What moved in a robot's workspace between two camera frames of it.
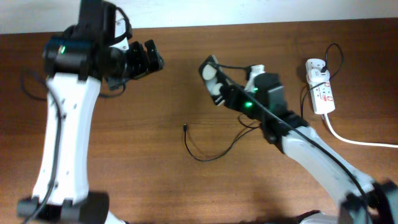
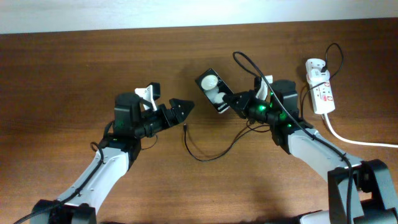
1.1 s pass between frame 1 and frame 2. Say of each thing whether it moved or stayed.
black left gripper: moved
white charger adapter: stayed
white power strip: stayed
